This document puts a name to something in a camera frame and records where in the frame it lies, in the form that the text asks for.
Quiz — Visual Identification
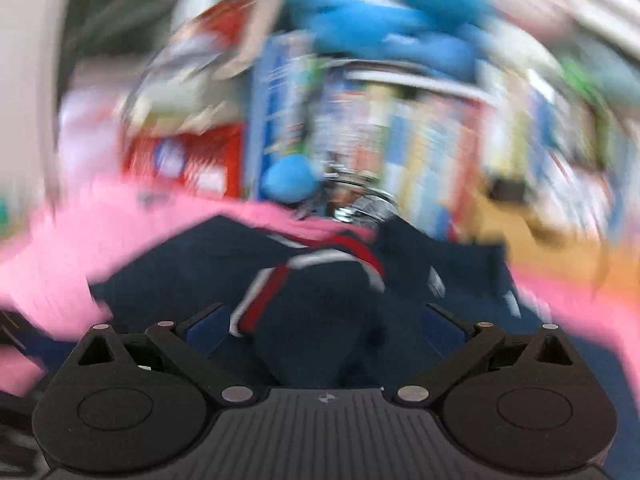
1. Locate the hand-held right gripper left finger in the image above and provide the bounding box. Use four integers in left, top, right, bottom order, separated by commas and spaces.
75, 302, 259, 407

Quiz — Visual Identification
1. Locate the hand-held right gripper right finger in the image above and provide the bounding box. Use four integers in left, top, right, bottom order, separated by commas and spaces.
392, 303, 573, 407

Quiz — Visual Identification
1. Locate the navy and white jacket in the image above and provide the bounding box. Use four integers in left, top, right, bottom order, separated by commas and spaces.
85, 215, 631, 411

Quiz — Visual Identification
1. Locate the shiny metal object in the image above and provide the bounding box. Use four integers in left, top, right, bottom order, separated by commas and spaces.
330, 190, 401, 223

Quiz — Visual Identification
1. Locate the pink blanket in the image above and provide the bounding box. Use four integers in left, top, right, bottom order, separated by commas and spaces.
0, 180, 640, 396

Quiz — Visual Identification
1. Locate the wooden drawer organizer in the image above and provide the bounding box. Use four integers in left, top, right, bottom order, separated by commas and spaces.
460, 190, 640, 271

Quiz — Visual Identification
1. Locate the blue plush ball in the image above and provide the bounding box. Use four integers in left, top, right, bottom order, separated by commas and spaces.
262, 155, 321, 203

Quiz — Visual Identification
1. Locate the row of colourful books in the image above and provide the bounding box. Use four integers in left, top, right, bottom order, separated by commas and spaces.
310, 55, 640, 241

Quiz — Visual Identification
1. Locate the white plastic bag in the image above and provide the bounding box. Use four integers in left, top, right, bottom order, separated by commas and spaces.
60, 90, 131, 181

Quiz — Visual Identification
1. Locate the stack of papers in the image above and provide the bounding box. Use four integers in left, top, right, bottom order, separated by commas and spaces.
125, 35, 251, 136

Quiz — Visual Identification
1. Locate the tall blue picture book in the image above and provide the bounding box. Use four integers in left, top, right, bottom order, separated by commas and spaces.
247, 30, 316, 196

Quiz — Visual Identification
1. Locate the blue plush toy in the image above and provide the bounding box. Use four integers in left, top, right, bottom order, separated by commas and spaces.
285, 0, 501, 83

